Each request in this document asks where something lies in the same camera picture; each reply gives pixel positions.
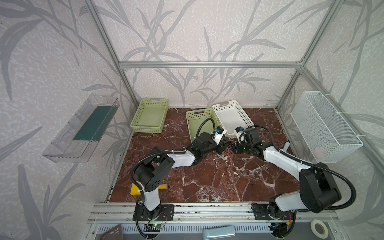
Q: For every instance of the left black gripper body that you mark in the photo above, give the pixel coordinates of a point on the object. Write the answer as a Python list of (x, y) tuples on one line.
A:
[(222, 144)]

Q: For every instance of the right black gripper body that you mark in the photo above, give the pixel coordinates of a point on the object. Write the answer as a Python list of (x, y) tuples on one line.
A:
[(240, 144)]

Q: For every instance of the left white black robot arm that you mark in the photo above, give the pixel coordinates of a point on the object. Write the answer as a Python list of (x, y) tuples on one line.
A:
[(148, 173)]

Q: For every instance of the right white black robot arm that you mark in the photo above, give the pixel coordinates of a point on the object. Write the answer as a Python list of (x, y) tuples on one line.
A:
[(318, 189)]

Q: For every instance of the middle light green basket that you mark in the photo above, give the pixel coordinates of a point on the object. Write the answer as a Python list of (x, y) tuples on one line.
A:
[(196, 117)]

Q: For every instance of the light green basket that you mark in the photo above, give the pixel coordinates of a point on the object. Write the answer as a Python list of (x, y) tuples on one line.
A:
[(150, 116), (196, 117)]

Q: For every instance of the white perforated plastic basket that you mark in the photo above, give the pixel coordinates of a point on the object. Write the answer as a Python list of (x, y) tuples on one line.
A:
[(231, 115)]

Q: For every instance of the left light green basket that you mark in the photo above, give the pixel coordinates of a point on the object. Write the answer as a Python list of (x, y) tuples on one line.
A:
[(150, 116)]

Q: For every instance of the yellow toy shovel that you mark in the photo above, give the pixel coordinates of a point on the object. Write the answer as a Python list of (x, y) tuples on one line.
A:
[(135, 190)]

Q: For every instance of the light blue flat box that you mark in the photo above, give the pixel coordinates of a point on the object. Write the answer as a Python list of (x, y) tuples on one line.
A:
[(218, 233)]

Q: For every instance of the white tape roll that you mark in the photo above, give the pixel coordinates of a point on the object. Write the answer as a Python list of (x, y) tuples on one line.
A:
[(319, 229)]

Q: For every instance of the brown perforated board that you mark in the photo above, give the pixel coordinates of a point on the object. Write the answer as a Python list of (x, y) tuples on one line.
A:
[(115, 233)]

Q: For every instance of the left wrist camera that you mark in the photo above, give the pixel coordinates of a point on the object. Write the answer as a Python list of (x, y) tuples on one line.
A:
[(218, 134)]

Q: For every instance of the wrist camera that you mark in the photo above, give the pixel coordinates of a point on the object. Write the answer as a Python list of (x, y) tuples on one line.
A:
[(218, 134), (240, 134)]

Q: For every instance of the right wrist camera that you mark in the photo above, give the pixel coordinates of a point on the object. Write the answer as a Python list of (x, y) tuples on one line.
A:
[(240, 134)]

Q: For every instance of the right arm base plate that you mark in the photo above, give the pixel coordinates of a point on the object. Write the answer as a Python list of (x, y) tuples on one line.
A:
[(264, 211)]

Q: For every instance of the white wire mesh basket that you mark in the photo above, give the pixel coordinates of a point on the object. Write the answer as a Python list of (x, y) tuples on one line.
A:
[(326, 132)]

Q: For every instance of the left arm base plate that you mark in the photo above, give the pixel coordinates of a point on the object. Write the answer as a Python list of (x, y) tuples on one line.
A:
[(164, 212)]

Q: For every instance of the clear plastic wall shelf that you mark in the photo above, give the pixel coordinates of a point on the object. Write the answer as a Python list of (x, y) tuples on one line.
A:
[(79, 138)]

